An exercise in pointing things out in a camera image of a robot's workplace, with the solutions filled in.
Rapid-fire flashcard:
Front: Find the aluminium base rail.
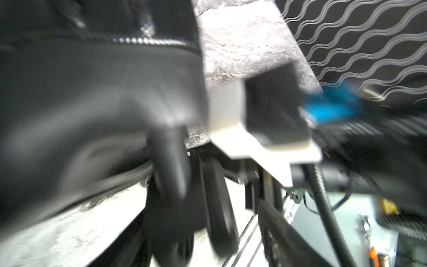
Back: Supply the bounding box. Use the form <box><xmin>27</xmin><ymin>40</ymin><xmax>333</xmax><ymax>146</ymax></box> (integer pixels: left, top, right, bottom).
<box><xmin>193</xmin><ymin>180</ymin><xmax>301</xmax><ymax>267</ymax></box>

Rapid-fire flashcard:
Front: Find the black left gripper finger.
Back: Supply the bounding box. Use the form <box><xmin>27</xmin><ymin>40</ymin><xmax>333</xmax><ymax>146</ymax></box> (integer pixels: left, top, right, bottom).
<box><xmin>258</xmin><ymin>200</ymin><xmax>330</xmax><ymax>267</ymax></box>

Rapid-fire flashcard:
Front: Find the black hard-shell suitcase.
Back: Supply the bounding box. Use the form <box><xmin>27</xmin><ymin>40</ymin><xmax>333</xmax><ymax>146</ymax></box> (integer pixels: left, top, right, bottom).
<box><xmin>1</xmin><ymin>1</ymin><xmax>239</xmax><ymax>267</ymax></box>

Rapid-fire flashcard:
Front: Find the black corrugated cable conduit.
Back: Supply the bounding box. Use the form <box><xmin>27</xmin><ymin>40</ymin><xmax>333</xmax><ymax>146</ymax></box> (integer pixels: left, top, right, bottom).
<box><xmin>305</xmin><ymin>163</ymin><xmax>358</xmax><ymax>267</ymax></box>

